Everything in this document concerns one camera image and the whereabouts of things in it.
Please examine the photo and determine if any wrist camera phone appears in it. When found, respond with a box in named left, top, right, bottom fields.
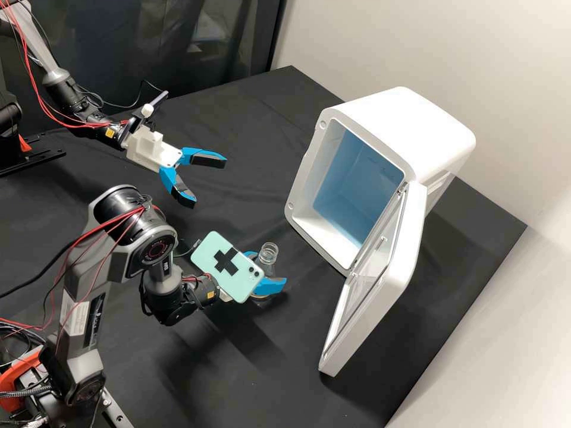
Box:
left=190, top=230, right=266, bottom=306
left=124, top=90, right=170, bottom=137

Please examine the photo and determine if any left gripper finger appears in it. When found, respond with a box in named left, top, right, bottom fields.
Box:
left=250, top=276, right=288, bottom=299

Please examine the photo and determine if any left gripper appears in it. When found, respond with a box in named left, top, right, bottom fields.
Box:
left=120, top=128, right=229, bottom=210

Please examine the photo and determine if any black cable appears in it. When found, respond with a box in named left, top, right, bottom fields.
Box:
left=83, top=80, right=155, bottom=111

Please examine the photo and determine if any left wrist camera phone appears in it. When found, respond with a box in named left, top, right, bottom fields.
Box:
left=124, top=90, right=170, bottom=137

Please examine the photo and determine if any clear flask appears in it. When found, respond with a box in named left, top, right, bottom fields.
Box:
left=249, top=241, right=285, bottom=309

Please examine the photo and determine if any white incubator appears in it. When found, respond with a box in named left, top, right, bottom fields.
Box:
left=284, top=87, right=477, bottom=274

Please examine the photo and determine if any incubator door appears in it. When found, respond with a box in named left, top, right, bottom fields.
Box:
left=317, top=180, right=429, bottom=378

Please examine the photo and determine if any black mounting rail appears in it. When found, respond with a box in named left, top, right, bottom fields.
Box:
left=0, top=148, right=67, bottom=177

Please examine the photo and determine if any right wrist camera phone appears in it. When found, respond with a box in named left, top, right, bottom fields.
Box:
left=190, top=230, right=266, bottom=306

